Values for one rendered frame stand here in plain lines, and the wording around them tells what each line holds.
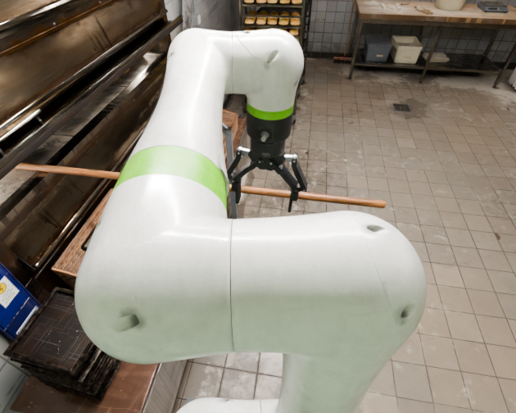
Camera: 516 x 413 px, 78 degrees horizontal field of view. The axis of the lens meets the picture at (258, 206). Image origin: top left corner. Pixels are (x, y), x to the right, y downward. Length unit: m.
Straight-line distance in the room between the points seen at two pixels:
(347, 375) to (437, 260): 2.59
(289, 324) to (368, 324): 0.05
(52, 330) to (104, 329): 1.23
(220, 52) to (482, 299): 2.55
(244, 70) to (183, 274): 0.41
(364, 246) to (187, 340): 0.14
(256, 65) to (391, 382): 1.99
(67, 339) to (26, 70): 1.02
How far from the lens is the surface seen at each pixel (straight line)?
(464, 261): 2.97
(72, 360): 1.39
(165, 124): 0.37
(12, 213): 1.53
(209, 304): 0.23
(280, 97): 0.60
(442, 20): 5.45
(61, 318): 1.49
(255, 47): 0.57
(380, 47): 5.53
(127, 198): 0.28
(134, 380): 1.60
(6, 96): 1.49
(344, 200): 1.26
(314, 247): 0.24
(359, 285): 0.24
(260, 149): 0.67
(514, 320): 2.84
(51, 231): 1.67
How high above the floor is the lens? 2.03
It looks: 44 degrees down
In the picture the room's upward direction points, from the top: straight up
